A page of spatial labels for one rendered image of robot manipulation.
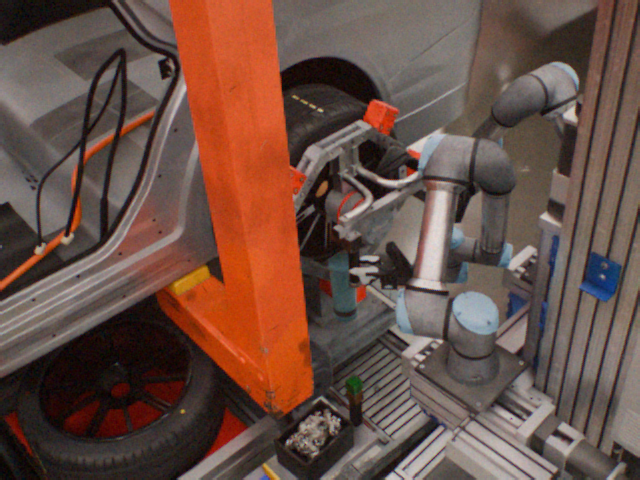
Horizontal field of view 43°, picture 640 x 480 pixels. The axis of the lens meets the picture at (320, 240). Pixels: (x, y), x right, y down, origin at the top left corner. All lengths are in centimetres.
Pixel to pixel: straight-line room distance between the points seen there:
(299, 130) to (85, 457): 120
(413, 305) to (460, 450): 40
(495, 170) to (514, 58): 332
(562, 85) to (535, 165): 197
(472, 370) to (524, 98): 79
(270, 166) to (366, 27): 96
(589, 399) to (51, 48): 251
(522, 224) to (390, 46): 145
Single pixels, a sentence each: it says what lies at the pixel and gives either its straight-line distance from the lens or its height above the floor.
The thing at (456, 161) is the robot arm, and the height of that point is 132.
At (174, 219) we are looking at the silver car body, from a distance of 258.
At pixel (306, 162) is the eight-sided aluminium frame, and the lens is 254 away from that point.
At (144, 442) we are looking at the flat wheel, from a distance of 259.
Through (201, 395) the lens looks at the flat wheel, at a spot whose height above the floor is 50.
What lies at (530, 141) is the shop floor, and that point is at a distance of 460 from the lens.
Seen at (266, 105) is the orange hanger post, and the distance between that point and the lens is 185.
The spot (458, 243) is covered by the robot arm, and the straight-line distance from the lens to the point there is 242.
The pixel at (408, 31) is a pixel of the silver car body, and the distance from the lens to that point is 293.
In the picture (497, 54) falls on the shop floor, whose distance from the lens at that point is 545.
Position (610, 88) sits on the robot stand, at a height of 169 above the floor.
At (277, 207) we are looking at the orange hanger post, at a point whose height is 130.
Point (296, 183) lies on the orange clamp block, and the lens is 248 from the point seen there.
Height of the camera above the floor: 253
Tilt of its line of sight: 40 degrees down
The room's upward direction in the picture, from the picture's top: 5 degrees counter-clockwise
